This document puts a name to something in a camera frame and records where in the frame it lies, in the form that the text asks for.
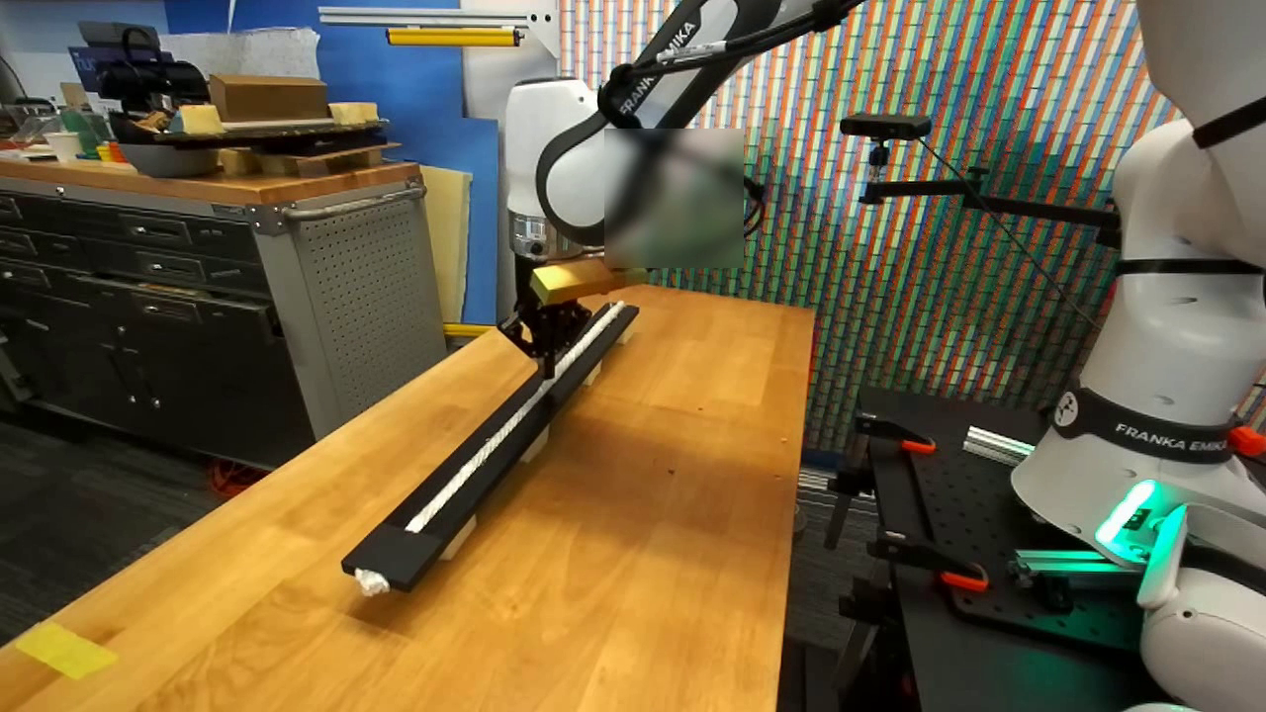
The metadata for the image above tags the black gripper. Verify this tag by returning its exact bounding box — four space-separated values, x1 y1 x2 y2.
499 296 595 385

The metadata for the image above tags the white braided rope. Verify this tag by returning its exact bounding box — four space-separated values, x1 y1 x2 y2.
347 306 629 606

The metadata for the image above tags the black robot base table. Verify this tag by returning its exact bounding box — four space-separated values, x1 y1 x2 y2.
843 385 1163 712

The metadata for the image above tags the cream foam panel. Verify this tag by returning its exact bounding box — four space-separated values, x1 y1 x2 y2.
417 162 476 328

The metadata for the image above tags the grey perforated metal cabinet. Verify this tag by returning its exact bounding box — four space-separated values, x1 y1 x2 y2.
0 155 451 476

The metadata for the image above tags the blue board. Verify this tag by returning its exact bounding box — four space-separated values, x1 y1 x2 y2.
162 0 507 328

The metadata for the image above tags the yellow foam block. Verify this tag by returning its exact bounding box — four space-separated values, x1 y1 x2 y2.
330 99 389 132
173 104 224 138

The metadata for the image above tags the yellow hanging bar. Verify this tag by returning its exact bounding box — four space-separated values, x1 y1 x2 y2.
384 22 526 51

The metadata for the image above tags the wooden box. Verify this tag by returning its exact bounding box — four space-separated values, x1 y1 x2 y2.
206 72 331 126

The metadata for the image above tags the multicolour striped backdrop screen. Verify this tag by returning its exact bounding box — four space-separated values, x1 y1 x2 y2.
550 0 1266 468

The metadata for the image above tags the black orange bar clamp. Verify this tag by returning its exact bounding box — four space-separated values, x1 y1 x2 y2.
1227 420 1266 468
867 524 997 625
824 406 943 551

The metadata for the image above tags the aluminium profile bar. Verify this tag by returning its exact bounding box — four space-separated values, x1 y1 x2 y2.
1008 547 1138 584
962 423 1045 468

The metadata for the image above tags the black machine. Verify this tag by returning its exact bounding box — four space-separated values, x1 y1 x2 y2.
70 14 215 114

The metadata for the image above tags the yellow tape patch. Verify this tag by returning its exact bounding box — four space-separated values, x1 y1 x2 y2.
9 622 121 683

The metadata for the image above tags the long black slotted rail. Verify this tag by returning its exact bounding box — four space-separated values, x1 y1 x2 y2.
338 296 641 600

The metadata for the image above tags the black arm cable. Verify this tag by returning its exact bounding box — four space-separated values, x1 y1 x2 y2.
532 0 867 274

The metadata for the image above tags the white hanging rail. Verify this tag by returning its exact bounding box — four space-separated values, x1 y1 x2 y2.
313 4 558 33

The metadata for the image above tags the black camera on stand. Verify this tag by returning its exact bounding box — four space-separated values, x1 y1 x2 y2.
839 112 934 141

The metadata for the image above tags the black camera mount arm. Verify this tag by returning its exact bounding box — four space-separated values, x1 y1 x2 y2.
853 133 1138 251

